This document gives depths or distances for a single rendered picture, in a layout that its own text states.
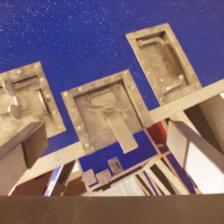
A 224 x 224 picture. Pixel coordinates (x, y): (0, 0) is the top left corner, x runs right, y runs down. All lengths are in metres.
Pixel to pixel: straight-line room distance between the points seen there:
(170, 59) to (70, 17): 0.21
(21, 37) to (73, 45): 0.09
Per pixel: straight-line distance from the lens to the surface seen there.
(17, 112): 0.26
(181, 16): 0.43
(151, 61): 0.35
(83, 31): 0.34
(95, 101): 0.29
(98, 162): 1.66
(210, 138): 1.25
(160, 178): 2.34
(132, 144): 0.24
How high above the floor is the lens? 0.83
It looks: 13 degrees down
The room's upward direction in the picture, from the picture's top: 112 degrees counter-clockwise
